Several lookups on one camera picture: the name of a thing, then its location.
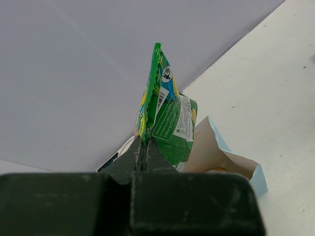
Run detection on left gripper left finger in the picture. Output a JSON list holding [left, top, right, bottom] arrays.
[[0, 138, 142, 236]]

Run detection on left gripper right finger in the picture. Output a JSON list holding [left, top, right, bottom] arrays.
[[129, 138, 266, 236]]

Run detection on green snack bag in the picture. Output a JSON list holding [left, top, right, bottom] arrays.
[[134, 42, 198, 172]]

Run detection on light blue paper bag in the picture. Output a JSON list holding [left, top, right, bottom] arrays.
[[184, 117, 268, 198]]

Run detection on orange potato chips bag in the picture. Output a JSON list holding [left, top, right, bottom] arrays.
[[209, 167, 226, 172]]

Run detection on aluminium table frame rail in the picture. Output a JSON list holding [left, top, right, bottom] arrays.
[[96, 152, 119, 173]]

